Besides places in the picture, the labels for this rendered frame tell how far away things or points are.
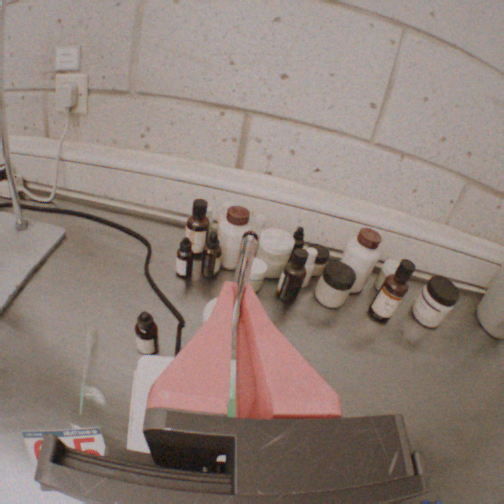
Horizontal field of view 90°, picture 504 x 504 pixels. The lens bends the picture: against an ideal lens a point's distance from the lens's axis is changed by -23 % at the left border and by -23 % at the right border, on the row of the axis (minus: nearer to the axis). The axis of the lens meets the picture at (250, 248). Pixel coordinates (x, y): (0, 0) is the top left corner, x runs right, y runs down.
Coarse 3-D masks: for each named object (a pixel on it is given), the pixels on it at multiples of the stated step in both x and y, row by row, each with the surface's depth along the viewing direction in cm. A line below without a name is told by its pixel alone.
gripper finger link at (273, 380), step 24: (240, 312) 14; (264, 312) 12; (240, 336) 13; (264, 336) 10; (240, 360) 13; (264, 360) 9; (288, 360) 9; (240, 384) 12; (264, 384) 8; (288, 384) 8; (312, 384) 8; (240, 408) 12; (264, 408) 8; (288, 408) 7; (312, 408) 7; (336, 408) 8; (120, 456) 9; (144, 456) 9
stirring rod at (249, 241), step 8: (248, 232) 12; (248, 240) 12; (256, 240) 12; (240, 248) 12; (248, 248) 12; (240, 256) 12; (248, 256) 12; (240, 264) 12; (248, 264) 12; (240, 272) 13; (248, 272) 13; (240, 280) 13; (248, 280) 13; (232, 288) 13; (240, 288) 13; (240, 296) 13; (240, 304) 14; (232, 328) 15; (232, 336) 15; (232, 344) 16
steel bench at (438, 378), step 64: (64, 256) 49; (128, 256) 52; (0, 320) 36; (64, 320) 40; (128, 320) 42; (192, 320) 45; (320, 320) 49; (384, 320) 51; (448, 320) 53; (0, 384) 29; (64, 384) 33; (128, 384) 35; (384, 384) 41; (448, 384) 42; (0, 448) 23; (448, 448) 33
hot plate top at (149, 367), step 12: (144, 360) 29; (156, 360) 29; (168, 360) 30; (144, 372) 28; (156, 372) 28; (144, 384) 27; (144, 396) 26; (132, 408) 25; (144, 408) 25; (132, 420) 24; (132, 432) 23; (132, 444) 22; (144, 444) 22
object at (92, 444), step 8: (32, 440) 23; (40, 440) 23; (64, 440) 25; (72, 440) 25; (80, 440) 25; (88, 440) 26; (96, 440) 26; (32, 448) 23; (40, 448) 23; (80, 448) 25; (88, 448) 25; (96, 448) 26; (32, 456) 23
